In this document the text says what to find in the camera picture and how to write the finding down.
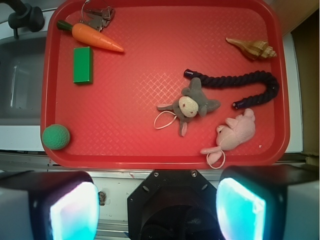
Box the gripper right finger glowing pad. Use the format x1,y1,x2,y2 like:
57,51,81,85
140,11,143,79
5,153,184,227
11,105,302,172
216,164,320,240

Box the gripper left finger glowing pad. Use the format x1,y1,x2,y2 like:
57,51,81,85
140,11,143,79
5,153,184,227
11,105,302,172
0,170,100,240

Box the green golf ball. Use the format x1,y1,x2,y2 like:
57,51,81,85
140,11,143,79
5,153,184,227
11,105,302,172
41,124,71,150

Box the pink plush bunny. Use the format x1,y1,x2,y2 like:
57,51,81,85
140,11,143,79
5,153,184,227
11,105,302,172
200,108,256,170

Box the grey plush donkey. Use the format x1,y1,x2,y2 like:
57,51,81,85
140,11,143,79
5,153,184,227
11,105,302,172
153,77,221,137

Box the grey sink basin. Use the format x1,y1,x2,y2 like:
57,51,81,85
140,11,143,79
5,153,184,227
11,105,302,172
0,31,47,126

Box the green rectangular block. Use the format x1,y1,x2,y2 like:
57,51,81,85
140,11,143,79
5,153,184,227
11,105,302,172
73,46,94,85

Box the tan spiral seashell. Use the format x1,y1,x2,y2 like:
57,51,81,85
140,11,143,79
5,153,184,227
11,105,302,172
225,37,277,60

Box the red plastic tray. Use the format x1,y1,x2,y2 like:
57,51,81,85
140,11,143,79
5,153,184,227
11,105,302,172
40,0,290,169

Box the orange toy carrot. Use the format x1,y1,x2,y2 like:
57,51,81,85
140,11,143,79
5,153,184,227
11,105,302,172
56,20,124,53

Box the black clamp knob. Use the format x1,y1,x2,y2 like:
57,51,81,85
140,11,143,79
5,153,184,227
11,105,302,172
4,0,45,39

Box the dark purple rope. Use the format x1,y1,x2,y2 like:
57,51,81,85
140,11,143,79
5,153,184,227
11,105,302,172
184,69,280,111

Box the silver keys on ring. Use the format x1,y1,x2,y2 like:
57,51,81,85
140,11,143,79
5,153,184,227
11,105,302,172
79,0,116,32

